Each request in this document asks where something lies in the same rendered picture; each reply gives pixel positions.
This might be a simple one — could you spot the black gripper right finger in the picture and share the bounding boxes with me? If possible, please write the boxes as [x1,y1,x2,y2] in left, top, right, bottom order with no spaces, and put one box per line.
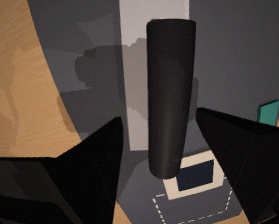
[196,107,279,224]

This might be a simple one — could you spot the dark grey flat mat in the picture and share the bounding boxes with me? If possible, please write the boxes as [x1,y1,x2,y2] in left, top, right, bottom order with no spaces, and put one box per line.
[27,0,279,224]

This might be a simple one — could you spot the cream tile with dark square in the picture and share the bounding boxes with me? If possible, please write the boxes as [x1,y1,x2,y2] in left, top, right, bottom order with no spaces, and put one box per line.
[162,148,224,200]

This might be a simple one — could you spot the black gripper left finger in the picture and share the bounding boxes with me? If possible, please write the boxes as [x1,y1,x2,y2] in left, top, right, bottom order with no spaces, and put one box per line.
[0,117,124,224]

